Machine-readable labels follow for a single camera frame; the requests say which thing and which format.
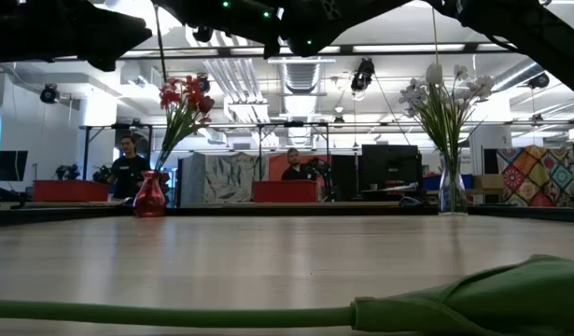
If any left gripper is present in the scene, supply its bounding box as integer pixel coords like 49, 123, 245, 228
0, 0, 153, 74

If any red flower bunch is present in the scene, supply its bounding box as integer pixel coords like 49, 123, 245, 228
154, 77, 184, 173
176, 74, 208, 155

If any red glass vase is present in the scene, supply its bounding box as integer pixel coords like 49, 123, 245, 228
133, 170, 167, 218

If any clear glass vase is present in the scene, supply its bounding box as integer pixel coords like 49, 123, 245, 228
438, 148, 469, 216

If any person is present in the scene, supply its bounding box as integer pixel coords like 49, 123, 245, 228
109, 134, 152, 201
280, 147, 323, 182

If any red bin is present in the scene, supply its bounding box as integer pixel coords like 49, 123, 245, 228
253, 179, 319, 203
33, 179, 111, 203

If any small black monitor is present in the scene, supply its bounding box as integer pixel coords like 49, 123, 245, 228
0, 149, 29, 183

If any grey leaf-print panel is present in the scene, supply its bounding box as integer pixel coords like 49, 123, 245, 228
181, 152, 269, 204

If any orange partition panel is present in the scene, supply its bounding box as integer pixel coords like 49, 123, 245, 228
269, 153, 332, 182

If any black rig bar with lights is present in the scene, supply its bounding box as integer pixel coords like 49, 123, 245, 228
127, 42, 502, 60

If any large black monitor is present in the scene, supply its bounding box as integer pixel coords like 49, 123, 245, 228
360, 144, 423, 192

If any blue bin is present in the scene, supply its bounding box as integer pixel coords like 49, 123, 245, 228
422, 174, 474, 191

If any cardboard box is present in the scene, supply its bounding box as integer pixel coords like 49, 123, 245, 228
472, 174, 506, 190

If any colourful patchwork quilt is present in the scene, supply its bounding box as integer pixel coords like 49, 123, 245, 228
495, 145, 574, 208

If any silver ventilation duct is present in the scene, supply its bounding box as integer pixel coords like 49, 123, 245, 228
272, 55, 337, 94

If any black aluminium table frame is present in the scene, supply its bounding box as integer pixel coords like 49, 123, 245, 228
0, 203, 574, 229

